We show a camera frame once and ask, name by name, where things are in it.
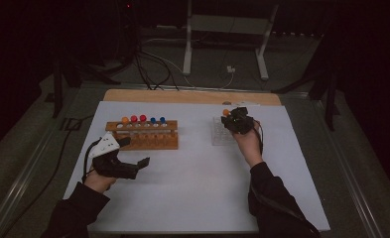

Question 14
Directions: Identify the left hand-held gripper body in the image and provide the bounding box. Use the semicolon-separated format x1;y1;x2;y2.
88;132;140;180

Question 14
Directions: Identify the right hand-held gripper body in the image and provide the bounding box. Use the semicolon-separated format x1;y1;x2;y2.
231;101;260;135

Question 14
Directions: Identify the clear acrylic test tube rack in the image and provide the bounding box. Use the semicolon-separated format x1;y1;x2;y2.
211;115;238;147

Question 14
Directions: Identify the wooden test tube rack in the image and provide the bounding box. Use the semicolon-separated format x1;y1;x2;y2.
104;119;180;152

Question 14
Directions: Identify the person's right hand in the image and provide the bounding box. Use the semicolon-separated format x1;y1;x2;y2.
231;120;265;168

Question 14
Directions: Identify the person's left hand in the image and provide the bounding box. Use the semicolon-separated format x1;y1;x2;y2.
82;172;117;194

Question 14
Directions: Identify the white table sheet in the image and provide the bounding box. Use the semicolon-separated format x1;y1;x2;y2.
63;100;331;232

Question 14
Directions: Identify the black floor stand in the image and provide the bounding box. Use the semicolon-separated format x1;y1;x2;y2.
52;49;121;119
271;33;341;132

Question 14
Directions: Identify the white metal stand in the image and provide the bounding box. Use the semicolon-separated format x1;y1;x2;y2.
182;0;280;81

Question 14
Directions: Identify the dark power strip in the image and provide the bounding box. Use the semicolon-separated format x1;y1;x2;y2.
271;31;324;38

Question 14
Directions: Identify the black device with red light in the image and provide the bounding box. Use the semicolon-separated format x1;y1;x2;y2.
116;0;141;63

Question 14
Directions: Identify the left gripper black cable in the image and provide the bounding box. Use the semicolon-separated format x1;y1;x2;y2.
81;138;102;182

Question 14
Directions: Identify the white floor cable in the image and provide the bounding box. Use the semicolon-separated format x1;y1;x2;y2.
139;38;236;90

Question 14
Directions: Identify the long black floor cable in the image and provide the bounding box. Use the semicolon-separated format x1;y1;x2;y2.
0;113;96;238

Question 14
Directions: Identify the metal floor rail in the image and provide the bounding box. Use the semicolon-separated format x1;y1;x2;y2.
0;82;84;238
311;95;387;238

